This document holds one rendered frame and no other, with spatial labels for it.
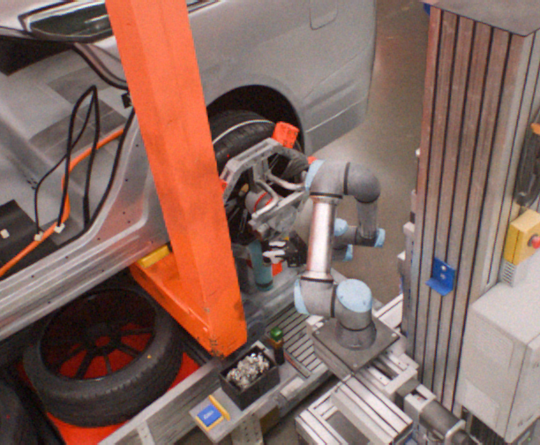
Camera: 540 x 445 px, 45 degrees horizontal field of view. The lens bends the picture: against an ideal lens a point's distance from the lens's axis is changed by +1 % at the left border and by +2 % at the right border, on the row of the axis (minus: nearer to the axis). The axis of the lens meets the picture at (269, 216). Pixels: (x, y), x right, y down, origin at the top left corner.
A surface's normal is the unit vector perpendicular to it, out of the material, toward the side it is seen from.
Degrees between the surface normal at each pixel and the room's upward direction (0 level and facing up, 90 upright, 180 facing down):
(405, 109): 0
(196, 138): 90
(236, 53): 90
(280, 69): 90
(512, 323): 0
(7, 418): 0
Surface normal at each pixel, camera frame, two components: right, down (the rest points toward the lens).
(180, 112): 0.65, 0.45
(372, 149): -0.10, -0.75
